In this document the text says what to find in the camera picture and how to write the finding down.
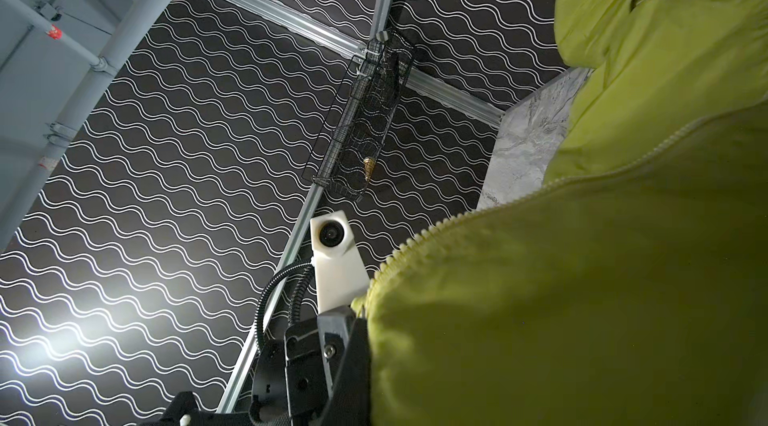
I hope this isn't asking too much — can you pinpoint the small brass bell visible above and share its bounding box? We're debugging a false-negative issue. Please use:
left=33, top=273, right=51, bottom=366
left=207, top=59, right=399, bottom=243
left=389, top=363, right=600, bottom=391
left=363, top=156, right=377, bottom=183

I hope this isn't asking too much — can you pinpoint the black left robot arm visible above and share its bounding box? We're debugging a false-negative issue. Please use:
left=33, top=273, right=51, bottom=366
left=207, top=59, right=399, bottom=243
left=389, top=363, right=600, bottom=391
left=156, top=261, right=371, bottom=425

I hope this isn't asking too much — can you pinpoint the grey ceiling pipe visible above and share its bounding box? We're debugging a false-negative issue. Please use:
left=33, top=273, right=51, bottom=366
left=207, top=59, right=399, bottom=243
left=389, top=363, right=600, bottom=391
left=1, top=0, right=171, bottom=248

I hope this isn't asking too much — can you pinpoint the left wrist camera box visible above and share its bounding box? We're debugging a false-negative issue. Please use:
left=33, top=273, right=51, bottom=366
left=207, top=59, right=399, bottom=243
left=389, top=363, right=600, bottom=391
left=310, top=210, right=370, bottom=314

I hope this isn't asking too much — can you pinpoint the lime green printed jacket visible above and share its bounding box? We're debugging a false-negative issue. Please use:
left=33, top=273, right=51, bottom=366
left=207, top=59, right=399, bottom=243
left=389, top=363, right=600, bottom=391
left=354, top=0, right=767, bottom=425

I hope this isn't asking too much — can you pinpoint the black wire basket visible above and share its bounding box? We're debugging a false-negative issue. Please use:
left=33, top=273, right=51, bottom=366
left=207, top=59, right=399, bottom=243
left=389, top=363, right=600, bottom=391
left=302, top=28, right=414, bottom=201

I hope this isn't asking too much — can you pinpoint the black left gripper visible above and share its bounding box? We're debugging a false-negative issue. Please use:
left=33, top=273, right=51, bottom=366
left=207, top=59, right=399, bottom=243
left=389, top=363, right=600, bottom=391
left=249, top=306, right=371, bottom=425

